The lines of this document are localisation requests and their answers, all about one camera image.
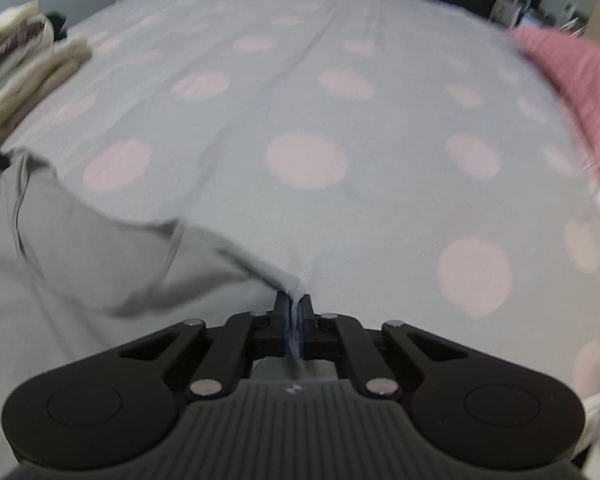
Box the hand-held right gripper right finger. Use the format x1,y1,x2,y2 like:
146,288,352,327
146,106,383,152
299,294,469,402

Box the cream folded garment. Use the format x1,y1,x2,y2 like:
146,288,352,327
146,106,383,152
0,1,56,61

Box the grey shirt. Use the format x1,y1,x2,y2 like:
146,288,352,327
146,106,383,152
0,147,338,480

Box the beige folded garment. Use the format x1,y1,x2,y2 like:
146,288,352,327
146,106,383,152
0,40,94,147

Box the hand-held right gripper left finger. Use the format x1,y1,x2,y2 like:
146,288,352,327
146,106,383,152
118,291,293,402

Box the grey pink-dotted bedsheet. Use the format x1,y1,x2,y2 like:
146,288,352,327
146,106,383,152
0,0,600,461

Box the black white printed folded garment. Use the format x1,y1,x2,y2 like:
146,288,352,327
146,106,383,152
0,17,52,92

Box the pink blanket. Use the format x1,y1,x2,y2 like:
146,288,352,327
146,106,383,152
510,27,600,233

